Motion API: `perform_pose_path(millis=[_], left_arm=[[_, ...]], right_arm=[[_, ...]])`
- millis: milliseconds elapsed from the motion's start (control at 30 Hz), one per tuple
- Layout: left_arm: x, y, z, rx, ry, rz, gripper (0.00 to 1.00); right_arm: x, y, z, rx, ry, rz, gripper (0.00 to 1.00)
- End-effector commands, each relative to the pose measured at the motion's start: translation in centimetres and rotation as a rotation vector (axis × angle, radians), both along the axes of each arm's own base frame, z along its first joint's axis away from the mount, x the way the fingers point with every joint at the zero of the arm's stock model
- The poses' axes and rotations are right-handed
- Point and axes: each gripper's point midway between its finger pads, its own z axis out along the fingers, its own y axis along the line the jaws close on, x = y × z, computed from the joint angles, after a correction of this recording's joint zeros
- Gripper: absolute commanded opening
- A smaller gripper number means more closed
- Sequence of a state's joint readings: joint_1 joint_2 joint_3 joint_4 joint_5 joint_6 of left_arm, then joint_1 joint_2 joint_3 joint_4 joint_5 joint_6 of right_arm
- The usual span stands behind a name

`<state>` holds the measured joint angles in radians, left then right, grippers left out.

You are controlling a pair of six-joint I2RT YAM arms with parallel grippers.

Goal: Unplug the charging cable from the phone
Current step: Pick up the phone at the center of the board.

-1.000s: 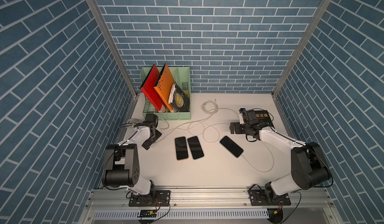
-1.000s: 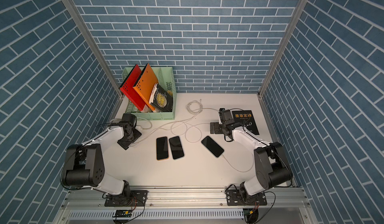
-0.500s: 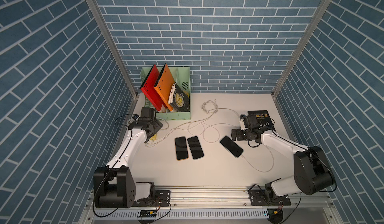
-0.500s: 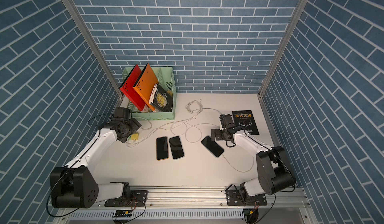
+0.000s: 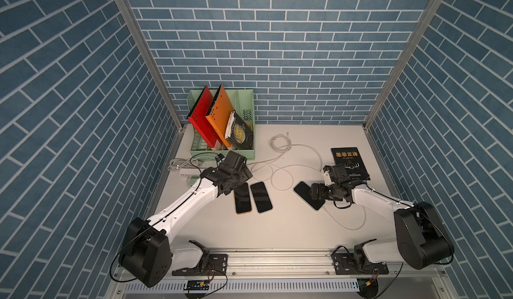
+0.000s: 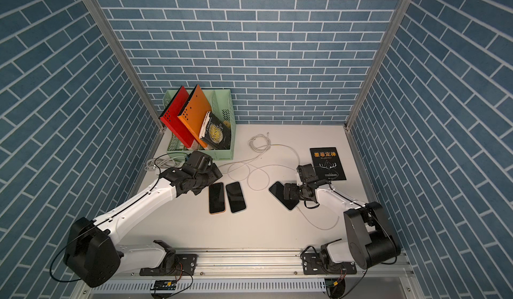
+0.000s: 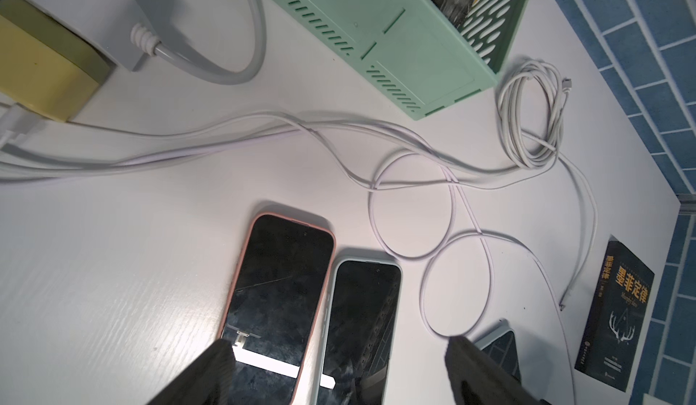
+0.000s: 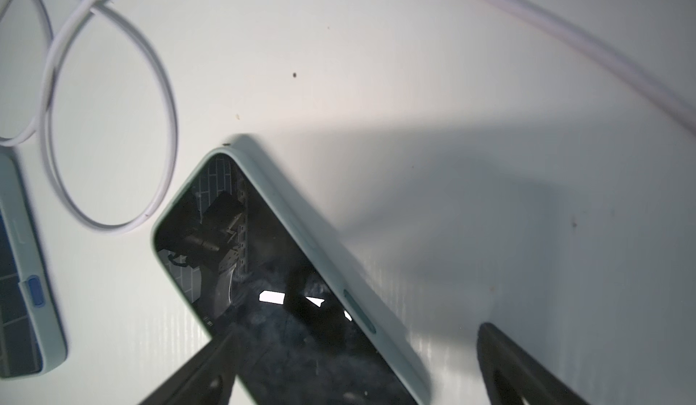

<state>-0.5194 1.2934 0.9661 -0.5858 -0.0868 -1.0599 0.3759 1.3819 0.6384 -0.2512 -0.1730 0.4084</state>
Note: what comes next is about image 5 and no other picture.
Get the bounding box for black book with deer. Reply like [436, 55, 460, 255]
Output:
[331, 147, 370, 181]

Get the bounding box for grey coiled power cord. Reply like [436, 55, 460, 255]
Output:
[168, 157, 205, 173]

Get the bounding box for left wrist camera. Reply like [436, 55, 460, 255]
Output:
[219, 151, 247, 175]

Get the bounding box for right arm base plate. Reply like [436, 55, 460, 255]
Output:
[331, 252, 390, 276]

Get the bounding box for black Moon and Sixpence book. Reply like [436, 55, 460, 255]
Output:
[224, 110, 254, 150]

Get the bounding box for red book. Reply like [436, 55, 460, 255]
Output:
[188, 86, 222, 150]

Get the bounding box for small black controller box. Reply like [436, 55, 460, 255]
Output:
[184, 280, 210, 292]

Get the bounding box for green plastic file organizer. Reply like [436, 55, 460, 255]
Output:
[188, 89, 255, 160]

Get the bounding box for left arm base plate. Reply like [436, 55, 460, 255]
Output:
[172, 254, 228, 276]

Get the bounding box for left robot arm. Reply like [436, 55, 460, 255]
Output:
[118, 164, 252, 288]

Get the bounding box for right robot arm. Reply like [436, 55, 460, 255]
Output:
[309, 165, 455, 271]

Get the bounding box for black phone right side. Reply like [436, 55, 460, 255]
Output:
[293, 181, 325, 211]

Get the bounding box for white cable to right phone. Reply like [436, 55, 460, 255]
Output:
[320, 205, 367, 232]

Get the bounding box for white charging cable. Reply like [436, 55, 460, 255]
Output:
[248, 132, 325, 192]

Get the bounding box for aluminium rail frame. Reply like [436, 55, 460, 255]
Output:
[107, 249, 457, 298]

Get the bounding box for orange book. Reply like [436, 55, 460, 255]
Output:
[206, 85, 234, 149]

